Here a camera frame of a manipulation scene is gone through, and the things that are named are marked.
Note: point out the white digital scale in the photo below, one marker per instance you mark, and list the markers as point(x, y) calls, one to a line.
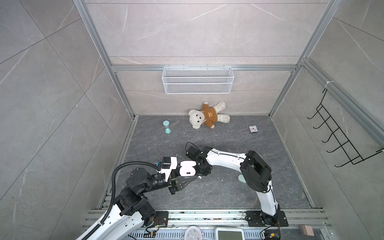
point(226, 233)

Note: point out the small square clock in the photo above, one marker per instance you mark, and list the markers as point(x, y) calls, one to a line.
point(253, 129)

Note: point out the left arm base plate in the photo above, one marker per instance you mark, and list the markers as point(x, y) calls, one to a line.
point(159, 218)

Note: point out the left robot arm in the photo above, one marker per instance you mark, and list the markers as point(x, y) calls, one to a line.
point(131, 210)

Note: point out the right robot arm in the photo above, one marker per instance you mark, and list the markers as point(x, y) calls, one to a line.
point(256, 172)

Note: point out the green earbud charging case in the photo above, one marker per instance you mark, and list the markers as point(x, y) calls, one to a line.
point(241, 179)

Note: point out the white teddy bear brown shirt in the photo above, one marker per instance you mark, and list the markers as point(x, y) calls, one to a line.
point(209, 115)

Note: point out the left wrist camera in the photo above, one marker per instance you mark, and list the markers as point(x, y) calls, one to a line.
point(165, 167)

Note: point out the black wall hook rack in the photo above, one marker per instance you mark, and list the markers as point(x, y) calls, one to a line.
point(342, 140)

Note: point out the white wire mesh basket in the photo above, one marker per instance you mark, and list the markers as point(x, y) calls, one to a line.
point(197, 80)

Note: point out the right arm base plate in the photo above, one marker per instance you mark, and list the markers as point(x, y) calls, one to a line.
point(260, 219)

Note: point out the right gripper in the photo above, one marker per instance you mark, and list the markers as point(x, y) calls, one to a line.
point(207, 172)

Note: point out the pink block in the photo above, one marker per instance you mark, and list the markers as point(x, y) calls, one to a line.
point(307, 230)

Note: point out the white earbud charging case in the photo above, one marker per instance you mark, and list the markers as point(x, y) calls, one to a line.
point(187, 168)

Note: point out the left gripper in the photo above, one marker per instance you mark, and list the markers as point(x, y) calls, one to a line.
point(173, 185)

